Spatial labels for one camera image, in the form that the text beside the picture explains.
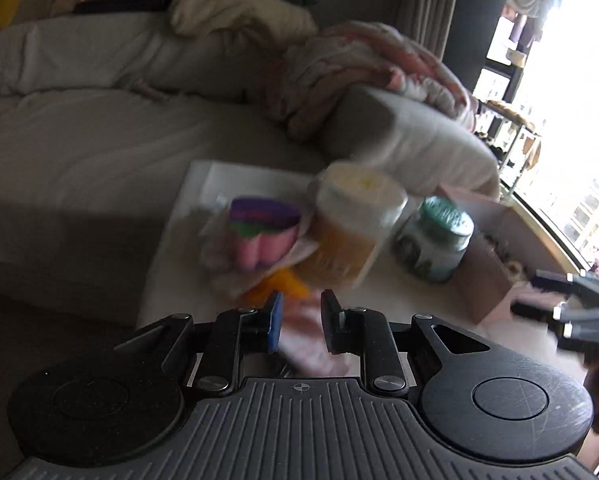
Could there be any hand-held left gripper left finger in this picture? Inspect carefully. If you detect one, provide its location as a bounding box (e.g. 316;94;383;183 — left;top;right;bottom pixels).
114;290;284;396

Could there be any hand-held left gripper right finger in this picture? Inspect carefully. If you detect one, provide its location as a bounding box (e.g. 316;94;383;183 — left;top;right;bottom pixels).
320;289;491;397

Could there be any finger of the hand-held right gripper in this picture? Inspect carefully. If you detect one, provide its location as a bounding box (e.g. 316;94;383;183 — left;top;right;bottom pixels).
534;269;581;293
510;300;564;321

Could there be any pink striped soft item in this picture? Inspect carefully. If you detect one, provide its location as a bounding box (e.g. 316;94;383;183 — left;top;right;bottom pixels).
278;302;360;378

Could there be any orange soft item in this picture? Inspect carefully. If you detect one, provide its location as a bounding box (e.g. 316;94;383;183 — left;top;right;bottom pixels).
242;267;311;308

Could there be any rainbow heart soft toy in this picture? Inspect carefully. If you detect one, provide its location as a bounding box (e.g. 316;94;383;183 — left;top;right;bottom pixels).
228;196;301;272

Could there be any brown cardboard box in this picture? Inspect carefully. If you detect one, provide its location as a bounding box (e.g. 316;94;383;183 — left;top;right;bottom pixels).
435;184;517;325

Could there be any orange label jar white lid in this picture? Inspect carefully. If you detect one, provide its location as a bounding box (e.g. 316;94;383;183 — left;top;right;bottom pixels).
294;161;409;288

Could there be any green lid glass jar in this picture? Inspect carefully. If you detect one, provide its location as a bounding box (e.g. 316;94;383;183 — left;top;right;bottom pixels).
392;195;475;284

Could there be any small white table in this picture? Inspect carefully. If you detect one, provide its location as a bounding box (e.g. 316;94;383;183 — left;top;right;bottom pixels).
136;159;585;376

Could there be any metal shelf rack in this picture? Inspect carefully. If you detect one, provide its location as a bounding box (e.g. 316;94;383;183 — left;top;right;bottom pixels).
473;98;542;189

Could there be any grey pillow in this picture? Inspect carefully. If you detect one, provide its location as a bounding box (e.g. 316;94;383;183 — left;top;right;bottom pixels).
322;84;501;197

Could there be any grey sofa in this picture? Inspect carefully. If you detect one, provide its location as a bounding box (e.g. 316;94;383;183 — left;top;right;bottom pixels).
0;8;340;321

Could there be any pink patterned blanket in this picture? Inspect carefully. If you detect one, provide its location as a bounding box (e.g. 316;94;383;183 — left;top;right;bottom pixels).
278;21;480;140

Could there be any grey curtain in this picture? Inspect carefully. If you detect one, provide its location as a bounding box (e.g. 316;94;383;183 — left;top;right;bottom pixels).
395;0;466;63

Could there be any cream pillow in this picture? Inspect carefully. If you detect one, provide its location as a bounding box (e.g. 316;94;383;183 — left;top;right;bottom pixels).
168;0;320;45

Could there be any black flat item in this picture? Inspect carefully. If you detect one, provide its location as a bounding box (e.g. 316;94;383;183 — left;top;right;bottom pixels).
74;0;173;15

